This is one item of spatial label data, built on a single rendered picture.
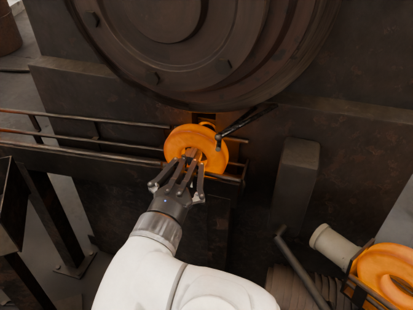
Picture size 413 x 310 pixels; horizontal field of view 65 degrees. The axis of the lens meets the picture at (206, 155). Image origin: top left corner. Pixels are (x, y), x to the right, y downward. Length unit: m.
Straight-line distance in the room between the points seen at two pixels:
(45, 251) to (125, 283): 1.11
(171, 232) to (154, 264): 0.07
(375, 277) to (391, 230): 1.07
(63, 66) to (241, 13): 0.57
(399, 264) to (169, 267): 0.37
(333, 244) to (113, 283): 0.42
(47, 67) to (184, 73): 0.50
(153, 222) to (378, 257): 0.40
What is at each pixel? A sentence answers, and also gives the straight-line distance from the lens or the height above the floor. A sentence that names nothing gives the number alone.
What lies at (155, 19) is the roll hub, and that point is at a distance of 0.49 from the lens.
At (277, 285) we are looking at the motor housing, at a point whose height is 0.53.
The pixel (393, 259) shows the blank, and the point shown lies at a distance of 0.64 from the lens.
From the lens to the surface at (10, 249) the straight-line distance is 0.87.
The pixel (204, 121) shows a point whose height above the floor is 0.77.
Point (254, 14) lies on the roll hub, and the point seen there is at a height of 1.11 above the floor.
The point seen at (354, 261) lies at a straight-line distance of 0.67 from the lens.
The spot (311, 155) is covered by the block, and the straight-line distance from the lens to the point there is 0.71.
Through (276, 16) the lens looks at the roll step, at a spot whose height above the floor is 1.09.
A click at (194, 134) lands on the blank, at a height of 0.81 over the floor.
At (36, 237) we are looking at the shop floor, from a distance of 1.69.
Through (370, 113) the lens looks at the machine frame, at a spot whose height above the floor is 0.87.
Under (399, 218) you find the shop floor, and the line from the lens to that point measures 1.82.
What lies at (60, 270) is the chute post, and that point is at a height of 0.01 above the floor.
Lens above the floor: 1.25
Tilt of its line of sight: 41 degrees down
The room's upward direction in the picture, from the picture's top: straight up
